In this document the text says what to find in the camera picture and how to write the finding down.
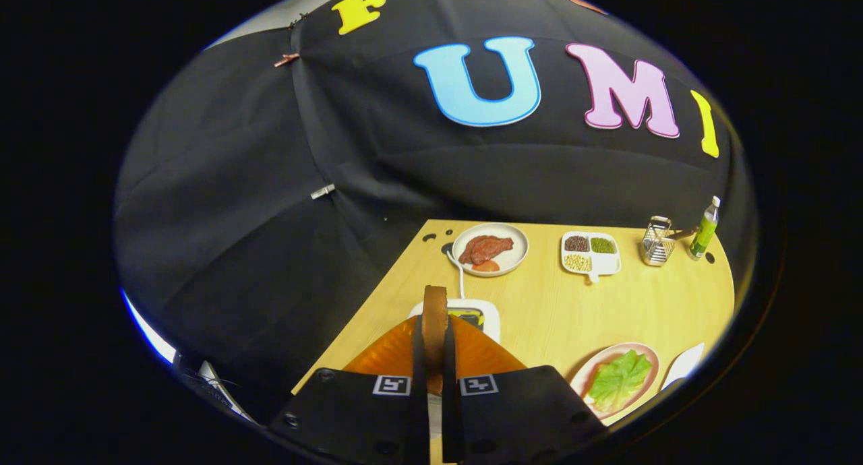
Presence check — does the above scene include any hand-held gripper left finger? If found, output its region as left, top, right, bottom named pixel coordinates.
left=267, top=315, right=431, bottom=465

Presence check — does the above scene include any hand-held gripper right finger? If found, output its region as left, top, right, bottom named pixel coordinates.
left=442, top=315, right=609, bottom=465

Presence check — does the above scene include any green lettuce leaf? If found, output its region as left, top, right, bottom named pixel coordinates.
left=588, top=349, right=653, bottom=413

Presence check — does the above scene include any toast bread slice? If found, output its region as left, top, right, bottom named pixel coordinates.
left=421, top=285, right=450, bottom=397

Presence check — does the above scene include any pink round plate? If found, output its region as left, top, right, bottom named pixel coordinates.
left=570, top=342, right=661, bottom=422

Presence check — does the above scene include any white toaster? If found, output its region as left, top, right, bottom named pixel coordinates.
left=408, top=299, right=502, bottom=344

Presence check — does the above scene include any brown meat slice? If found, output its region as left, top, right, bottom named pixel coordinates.
left=458, top=235, right=514, bottom=266

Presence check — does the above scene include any white divided bean dish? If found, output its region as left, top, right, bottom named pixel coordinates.
left=560, top=231, right=622, bottom=284

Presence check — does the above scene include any white square plate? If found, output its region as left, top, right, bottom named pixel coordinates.
left=661, top=342, right=706, bottom=392

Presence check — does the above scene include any round plate with meat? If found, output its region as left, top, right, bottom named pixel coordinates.
left=451, top=222, right=530, bottom=278

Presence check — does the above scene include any black backdrop cloth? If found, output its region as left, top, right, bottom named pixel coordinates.
left=113, top=0, right=756, bottom=425

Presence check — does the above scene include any green label drink bottle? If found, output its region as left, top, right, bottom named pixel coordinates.
left=688, top=195, right=721, bottom=261

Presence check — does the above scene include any white toaster cable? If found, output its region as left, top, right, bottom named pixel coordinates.
left=445, top=246, right=467, bottom=301

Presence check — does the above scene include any metal wire utensil holder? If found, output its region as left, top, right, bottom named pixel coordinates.
left=641, top=216, right=677, bottom=268

